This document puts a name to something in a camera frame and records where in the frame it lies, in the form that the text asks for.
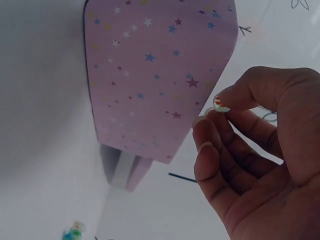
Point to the person's right hand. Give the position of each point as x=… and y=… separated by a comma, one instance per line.
x=270, y=180

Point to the person's right thumb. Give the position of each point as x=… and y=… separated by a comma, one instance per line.
x=252, y=90

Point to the red swirl glass marble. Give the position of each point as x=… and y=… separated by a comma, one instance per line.
x=221, y=105

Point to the pink star-printed box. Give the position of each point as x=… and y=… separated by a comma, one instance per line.
x=150, y=75

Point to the orange swirl glass marble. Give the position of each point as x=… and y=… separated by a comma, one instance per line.
x=79, y=225

